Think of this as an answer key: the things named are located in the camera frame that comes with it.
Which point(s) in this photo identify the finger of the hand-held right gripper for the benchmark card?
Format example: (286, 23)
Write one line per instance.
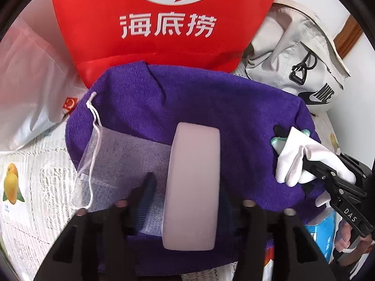
(319, 169)
(356, 169)

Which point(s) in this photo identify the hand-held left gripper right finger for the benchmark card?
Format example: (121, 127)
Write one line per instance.
(249, 225)

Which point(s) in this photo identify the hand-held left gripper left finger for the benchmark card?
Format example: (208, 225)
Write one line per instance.
(148, 194)

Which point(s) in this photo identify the white glove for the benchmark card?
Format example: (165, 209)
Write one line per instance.
(293, 155)

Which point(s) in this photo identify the white sponge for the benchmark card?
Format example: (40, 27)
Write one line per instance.
(190, 181)

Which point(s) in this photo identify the person's right hand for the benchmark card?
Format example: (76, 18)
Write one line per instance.
(342, 237)

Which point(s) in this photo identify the blue tissue pack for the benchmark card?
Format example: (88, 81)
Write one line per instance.
(322, 234)

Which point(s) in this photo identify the purple towel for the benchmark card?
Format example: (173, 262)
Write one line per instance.
(205, 102)

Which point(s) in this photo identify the grey waist bag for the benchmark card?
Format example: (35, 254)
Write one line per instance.
(278, 49)

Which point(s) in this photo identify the white plastic shopping bag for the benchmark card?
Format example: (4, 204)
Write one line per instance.
(35, 79)

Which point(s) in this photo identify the red paper bag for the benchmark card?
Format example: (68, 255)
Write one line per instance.
(102, 20)

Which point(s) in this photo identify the brown wooden door frame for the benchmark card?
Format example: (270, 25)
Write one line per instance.
(348, 35)

